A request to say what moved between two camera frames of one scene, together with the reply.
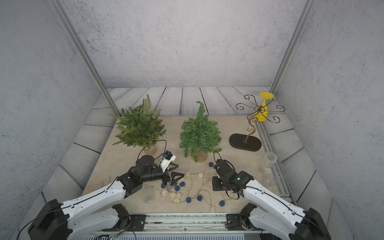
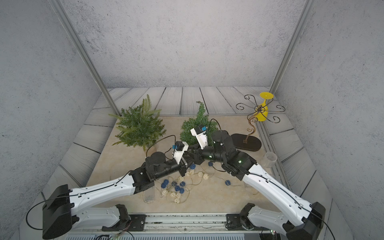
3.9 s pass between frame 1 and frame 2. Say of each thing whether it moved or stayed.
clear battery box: stayed
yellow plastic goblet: stayed
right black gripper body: moved
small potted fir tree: moved
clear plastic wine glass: stayed
